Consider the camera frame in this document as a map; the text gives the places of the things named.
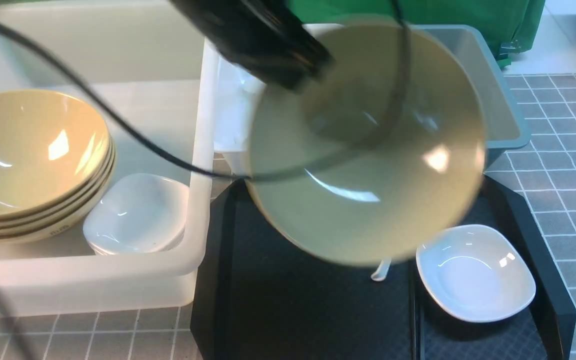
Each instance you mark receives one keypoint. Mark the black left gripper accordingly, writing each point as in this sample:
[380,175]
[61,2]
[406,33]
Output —
[264,37]

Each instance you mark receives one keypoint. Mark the yellow noodle bowl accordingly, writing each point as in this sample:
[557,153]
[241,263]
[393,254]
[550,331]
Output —
[378,155]

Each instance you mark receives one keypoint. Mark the white soup spoon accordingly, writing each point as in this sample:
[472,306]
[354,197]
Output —
[380,274]

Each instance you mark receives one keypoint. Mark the black chopstick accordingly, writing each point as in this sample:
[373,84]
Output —
[415,347]

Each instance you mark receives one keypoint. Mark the white square dish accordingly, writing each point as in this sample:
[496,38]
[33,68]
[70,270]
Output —
[141,213]
[474,274]

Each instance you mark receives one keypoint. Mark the stacked yellow bowl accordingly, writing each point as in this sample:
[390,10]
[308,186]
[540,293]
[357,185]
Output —
[51,143]
[74,213]
[60,207]
[26,227]

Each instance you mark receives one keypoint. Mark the top stacked yellow bowl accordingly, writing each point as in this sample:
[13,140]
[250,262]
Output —
[51,143]

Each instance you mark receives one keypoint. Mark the bottom stacked yellow bowl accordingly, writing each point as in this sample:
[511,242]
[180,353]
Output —
[74,213]

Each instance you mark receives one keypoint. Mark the small white plastic bin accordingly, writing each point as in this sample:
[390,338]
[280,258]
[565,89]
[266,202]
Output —
[235,94]

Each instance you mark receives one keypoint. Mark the large translucent white bin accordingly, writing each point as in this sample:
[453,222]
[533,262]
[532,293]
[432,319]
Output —
[145,60]

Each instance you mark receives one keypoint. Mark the stacked white square dish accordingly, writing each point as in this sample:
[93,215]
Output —
[141,213]

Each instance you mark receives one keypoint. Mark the blue plastic bin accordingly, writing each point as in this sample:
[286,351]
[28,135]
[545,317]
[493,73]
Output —
[506,126]

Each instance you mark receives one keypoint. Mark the black serving tray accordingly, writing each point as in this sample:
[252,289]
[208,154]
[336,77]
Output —
[259,297]

